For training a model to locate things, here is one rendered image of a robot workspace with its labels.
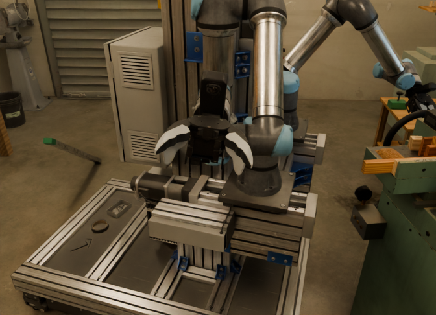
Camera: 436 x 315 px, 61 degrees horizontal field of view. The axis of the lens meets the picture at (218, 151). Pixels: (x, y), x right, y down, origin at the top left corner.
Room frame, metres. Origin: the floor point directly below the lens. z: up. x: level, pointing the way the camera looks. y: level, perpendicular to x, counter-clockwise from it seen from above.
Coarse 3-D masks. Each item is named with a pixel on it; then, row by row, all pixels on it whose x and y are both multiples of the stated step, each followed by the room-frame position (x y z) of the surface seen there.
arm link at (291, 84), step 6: (288, 72) 1.57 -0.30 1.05; (288, 78) 1.50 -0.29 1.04; (294, 78) 1.50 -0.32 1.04; (288, 84) 1.47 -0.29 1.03; (294, 84) 1.48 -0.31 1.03; (288, 90) 1.47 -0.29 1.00; (294, 90) 1.48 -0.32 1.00; (288, 96) 1.47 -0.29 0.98; (294, 96) 1.48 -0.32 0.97; (288, 102) 1.47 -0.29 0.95; (294, 102) 1.48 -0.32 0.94; (288, 108) 1.47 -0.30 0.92; (294, 108) 1.48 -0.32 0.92
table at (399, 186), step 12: (372, 156) 1.11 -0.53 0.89; (408, 156) 1.10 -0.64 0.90; (420, 156) 1.10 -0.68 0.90; (384, 180) 1.02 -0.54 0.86; (396, 180) 0.96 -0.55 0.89; (408, 180) 0.96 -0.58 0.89; (420, 180) 0.97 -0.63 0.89; (432, 180) 0.97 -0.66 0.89; (396, 192) 0.96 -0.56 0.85; (408, 192) 0.96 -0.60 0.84; (420, 192) 0.97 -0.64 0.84
